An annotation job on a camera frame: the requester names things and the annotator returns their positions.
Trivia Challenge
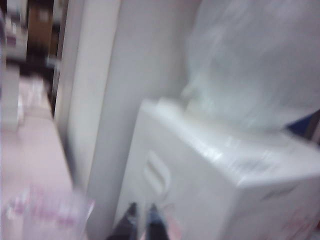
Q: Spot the water jug under plastic bag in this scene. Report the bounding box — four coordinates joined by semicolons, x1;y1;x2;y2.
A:
179;0;320;141

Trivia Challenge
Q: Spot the clear textured plastic mug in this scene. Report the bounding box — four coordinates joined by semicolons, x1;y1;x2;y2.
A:
4;184;96;240

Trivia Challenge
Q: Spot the white water dispenser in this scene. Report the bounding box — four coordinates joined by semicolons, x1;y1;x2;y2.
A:
113;98;320;240

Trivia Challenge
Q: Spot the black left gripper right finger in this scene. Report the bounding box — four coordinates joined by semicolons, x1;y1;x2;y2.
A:
146;203;172;240

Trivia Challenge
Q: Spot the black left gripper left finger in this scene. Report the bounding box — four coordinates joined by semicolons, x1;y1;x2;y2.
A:
107;202;139;240

